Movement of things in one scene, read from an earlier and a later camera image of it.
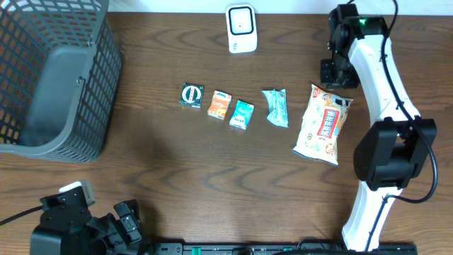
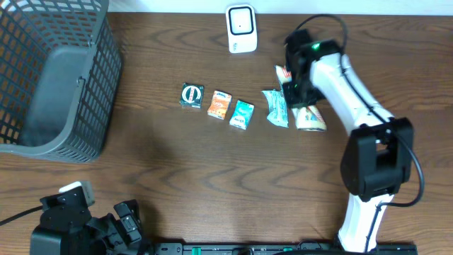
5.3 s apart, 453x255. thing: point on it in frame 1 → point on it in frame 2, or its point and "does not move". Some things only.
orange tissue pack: x=219 y=105 does not move
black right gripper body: x=339 y=69 → x=300 y=91
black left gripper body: x=128 y=224 does not move
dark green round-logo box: x=192 y=95 does not move
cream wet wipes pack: x=323 y=116 → x=309 y=118
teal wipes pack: x=277 y=105 does not move
